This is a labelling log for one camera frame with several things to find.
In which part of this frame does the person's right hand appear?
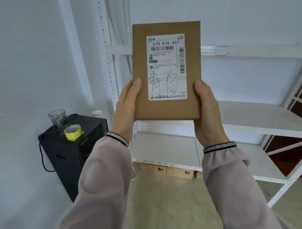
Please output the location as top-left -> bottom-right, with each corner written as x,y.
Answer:
193,79 -> 231,149

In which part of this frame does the person's left hand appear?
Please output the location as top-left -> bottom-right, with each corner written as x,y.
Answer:
110,78 -> 142,143

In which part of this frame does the yellow tape roll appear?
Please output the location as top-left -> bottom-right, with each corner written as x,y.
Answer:
64,124 -> 84,142

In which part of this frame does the clear plastic cup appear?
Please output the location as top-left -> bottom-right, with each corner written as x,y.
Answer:
48,109 -> 70,131

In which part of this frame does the brown cardboard box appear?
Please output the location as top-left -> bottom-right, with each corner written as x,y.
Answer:
166,167 -> 195,180
141,163 -> 167,176

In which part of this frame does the black box with cord handle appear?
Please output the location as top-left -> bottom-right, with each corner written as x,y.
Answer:
38,114 -> 109,203

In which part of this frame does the brown cardboard parcel with label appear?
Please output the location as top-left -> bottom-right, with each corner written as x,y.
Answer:
132,21 -> 202,121

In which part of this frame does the person's left forearm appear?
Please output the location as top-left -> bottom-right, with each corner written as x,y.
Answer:
59,132 -> 133,229

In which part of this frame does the person's right forearm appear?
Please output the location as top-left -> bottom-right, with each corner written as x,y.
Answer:
201,141 -> 283,229

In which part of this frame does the white metal shelving rack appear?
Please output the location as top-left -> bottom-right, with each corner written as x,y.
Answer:
91,0 -> 302,208

